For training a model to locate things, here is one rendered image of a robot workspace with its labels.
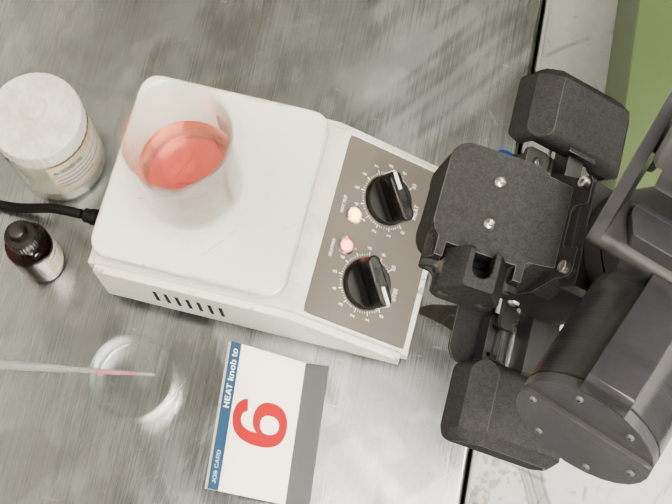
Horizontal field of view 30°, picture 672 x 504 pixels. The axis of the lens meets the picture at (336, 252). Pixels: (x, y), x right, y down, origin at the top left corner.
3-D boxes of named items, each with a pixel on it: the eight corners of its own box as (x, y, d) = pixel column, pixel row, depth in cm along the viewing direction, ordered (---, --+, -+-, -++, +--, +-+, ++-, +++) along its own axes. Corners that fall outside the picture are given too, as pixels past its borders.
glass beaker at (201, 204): (153, 129, 76) (128, 68, 68) (256, 144, 76) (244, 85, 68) (129, 237, 74) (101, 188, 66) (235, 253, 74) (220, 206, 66)
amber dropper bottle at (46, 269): (29, 291, 82) (0, 261, 75) (13, 252, 83) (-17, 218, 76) (72, 272, 83) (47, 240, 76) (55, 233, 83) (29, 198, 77)
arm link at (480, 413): (732, 87, 58) (639, 30, 55) (659, 483, 53) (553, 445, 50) (605, 118, 65) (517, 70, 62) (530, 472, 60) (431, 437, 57)
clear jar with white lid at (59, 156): (1, 176, 85) (-35, 131, 77) (52, 105, 86) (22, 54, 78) (74, 219, 84) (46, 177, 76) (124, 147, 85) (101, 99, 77)
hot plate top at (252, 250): (333, 119, 77) (333, 114, 76) (282, 303, 73) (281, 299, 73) (146, 76, 78) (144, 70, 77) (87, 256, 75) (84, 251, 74)
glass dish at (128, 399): (94, 343, 81) (87, 335, 79) (179, 338, 81) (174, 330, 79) (94, 428, 79) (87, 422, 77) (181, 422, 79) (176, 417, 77)
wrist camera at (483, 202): (620, 169, 55) (505, 104, 52) (583, 327, 53) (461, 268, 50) (532, 192, 60) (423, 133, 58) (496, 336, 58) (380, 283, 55)
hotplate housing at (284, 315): (449, 184, 84) (458, 139, 76) (403, 371, 80) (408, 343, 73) (132, 110, 86) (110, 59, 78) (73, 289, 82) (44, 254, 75)
